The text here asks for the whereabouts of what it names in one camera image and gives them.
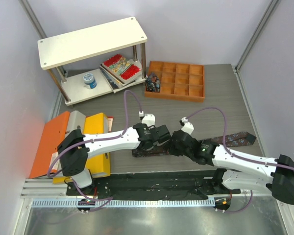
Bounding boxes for brown blue-flowered tie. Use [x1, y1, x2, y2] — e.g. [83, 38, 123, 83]
[132, 132, 256, 158]

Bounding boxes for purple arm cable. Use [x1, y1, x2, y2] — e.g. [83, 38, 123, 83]
[47, 90, 145, 212]
[182, 106, 294, 213]

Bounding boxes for red patterned book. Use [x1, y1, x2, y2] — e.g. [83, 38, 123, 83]
[100, 54, 142, 85]

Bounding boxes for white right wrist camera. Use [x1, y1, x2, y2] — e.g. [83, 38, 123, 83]
[179, 117, 194, 135]

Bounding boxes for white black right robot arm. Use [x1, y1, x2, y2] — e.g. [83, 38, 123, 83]
[169, 130, 294, 205]

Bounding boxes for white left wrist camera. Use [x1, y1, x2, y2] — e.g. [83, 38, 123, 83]
[139, 111, 155, 127]

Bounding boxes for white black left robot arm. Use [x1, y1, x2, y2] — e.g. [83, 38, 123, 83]
[57, 123, 171, 195]

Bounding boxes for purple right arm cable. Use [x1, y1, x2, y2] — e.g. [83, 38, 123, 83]
[182, 106, 294, 213]

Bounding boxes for orange compartment tray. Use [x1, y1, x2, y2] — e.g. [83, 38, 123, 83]
[145, 61, 205, 102]

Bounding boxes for orange binder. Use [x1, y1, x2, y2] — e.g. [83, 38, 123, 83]
[29, 111, 70, 179]

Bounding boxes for white two-tier shelf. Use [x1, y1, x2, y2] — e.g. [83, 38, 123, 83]
[37, 17, 147, 106]

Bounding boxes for white slotted cable duct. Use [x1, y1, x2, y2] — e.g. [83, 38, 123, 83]
[31, 197, 215, 208]

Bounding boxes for grey binder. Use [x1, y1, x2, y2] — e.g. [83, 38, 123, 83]
[65, 111, 86, 137]

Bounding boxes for yellow binder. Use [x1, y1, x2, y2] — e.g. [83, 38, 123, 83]
[52, 112, 111, 185]

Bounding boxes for lower stacked books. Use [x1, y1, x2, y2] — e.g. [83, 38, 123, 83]
[99, 68, 145, 93]

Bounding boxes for blue white jar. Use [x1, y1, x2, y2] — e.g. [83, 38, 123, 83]
[83, 72, 97, 89]

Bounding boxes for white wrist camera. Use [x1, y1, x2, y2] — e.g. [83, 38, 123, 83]
[139, 111, 155, 127]
[179, 117, 194, 135]

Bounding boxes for aluminium extrusion rail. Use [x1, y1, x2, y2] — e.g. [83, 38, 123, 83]
[21, 178, 69, 198]

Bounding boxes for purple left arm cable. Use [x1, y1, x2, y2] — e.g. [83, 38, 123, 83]
[47, 90, 145, 212]

